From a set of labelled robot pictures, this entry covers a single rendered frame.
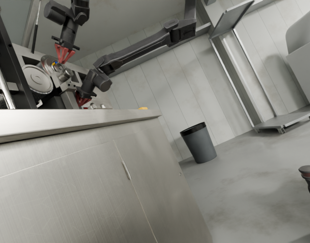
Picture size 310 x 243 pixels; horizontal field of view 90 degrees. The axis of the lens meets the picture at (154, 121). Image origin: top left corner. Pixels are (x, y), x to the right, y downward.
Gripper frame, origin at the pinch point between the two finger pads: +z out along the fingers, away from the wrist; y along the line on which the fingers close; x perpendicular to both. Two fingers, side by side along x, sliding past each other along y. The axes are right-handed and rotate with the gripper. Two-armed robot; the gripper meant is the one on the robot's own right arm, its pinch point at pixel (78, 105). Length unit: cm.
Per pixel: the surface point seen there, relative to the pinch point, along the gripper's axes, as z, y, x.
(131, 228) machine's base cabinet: -2, -33, -55
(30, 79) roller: -6.4, -20.8, 7.5
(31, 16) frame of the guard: -21, 11, 71
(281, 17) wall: -282, 352, -64
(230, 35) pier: -179, 286, -5
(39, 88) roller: -4.7, -18.8, 4.5
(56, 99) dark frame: -2.9, -13.7, 0.2
